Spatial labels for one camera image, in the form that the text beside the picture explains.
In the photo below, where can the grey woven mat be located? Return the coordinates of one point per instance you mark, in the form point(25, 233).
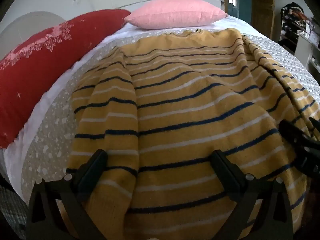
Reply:
point(12, 212)

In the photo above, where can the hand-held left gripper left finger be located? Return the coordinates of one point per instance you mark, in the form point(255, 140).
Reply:
point(96, 166)

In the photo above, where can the red patterned pillow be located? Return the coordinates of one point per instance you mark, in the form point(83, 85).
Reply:
point(37, 67)

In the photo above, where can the white shelf unit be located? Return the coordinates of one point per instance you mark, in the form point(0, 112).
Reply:
point(313, 42)

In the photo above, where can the white bed sheet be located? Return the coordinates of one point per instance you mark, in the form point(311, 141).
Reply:
point(47, 97)

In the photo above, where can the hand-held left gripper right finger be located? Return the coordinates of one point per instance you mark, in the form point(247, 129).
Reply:
point(225, 173)

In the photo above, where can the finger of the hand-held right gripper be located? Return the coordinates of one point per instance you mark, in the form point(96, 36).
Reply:
point(297, 135)

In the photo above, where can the pink pillow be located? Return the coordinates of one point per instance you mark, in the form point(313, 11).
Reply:
point(172, 12)

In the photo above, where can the yellow striped sweater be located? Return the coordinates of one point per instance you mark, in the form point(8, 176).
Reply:
point(180, 105)

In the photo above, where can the grey arched headboard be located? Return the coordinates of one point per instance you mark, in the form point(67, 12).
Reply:
point(30, 27)

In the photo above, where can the pile of dark clothes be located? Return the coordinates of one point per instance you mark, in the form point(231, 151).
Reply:
point(291, 17)

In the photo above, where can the wooden door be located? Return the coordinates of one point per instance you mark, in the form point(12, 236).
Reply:
point(262, 5)

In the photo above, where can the grey patterned quilt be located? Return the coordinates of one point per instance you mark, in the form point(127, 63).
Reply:
point(50, 135)

